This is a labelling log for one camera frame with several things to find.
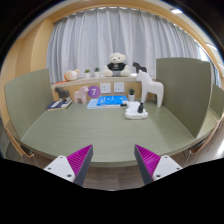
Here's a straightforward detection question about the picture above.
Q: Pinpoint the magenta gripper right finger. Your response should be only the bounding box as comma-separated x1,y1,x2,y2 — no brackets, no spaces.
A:
134,145,182,185

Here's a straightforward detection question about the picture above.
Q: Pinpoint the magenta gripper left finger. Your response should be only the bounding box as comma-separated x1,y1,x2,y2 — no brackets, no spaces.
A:
44,145,93,186

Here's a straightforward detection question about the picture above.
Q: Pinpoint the black charger plug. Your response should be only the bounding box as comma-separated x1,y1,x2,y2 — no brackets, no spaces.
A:
137,103,144,113

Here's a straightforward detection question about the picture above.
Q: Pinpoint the white power strip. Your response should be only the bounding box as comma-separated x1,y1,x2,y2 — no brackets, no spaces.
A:
125,101,148,119

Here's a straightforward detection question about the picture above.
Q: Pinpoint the left wooden chair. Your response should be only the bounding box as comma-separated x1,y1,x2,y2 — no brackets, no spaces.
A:
5,128,40,167

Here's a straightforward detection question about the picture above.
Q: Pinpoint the wooden chair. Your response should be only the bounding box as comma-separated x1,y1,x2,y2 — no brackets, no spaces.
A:
5,128,40,167
182,114,224,168

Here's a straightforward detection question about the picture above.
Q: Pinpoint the right wooden chair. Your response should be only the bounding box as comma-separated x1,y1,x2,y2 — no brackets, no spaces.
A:
182,114,224,168

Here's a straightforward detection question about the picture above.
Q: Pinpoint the dark book stack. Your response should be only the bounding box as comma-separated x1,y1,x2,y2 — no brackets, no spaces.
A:
47,100,72,110

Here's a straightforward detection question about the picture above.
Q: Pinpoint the light blue book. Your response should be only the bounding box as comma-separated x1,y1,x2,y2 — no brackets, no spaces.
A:
87,99,98,109

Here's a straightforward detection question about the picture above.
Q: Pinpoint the pink horse figurine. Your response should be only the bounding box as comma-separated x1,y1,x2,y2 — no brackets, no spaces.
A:
74,86,89,104

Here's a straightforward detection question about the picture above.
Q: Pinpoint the dark grey horse figurine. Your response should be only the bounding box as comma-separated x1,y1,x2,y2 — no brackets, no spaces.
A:
55,87,70,100

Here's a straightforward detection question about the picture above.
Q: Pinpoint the small potted plant on table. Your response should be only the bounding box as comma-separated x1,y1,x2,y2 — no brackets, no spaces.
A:
128,88,135,102

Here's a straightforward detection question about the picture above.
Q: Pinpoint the purple round number sign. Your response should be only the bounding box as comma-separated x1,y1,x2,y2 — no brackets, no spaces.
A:
88,85,101,98

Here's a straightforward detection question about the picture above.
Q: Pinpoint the large white horse figurine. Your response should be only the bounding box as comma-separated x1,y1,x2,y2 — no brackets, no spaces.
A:
136,70,164,107

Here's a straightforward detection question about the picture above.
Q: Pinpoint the left green desk divider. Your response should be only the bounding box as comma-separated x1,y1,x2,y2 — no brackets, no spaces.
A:
5,69,53,139

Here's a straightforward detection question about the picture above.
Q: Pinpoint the green desk divider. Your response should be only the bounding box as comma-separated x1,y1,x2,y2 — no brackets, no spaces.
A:
156,58,212,138
5,69,53,139

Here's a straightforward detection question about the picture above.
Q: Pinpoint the right green desk divider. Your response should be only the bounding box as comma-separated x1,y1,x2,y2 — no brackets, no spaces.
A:
156,58,212,138

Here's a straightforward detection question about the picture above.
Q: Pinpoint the orange white plush toy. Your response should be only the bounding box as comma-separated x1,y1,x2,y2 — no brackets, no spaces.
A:
64,69,80,82

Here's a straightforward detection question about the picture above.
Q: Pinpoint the left potted plant on shelf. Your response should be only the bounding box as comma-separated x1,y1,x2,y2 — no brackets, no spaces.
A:
84,69,91,79

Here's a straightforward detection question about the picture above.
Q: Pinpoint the potted plant on shelf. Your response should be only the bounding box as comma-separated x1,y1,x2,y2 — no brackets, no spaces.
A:
84,69,91,79
94,67,100,78

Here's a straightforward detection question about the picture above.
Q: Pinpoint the right potted plant on shelf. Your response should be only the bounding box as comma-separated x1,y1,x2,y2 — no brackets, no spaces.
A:
94,67,100,78

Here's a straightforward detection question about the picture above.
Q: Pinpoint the black horse figurine on shelf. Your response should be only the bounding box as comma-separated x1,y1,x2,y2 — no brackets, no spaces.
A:
133,62,147,73

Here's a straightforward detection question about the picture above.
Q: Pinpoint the cream teddy bear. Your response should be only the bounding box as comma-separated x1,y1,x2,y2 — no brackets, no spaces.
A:
103,52,131,77

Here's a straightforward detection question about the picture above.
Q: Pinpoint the grey curtain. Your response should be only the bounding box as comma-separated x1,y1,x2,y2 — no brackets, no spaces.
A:
47,7,198,83

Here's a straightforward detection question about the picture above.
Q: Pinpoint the left white wall socket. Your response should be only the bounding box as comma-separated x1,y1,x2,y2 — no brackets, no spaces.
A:
100,83,111,94

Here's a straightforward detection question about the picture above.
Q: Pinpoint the white wall socket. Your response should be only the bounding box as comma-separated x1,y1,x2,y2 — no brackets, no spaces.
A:
114,82,124,93
100,83,111,94

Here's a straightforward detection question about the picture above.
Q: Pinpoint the right white wall socket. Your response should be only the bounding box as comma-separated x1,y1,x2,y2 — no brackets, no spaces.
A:
114,82,124,93

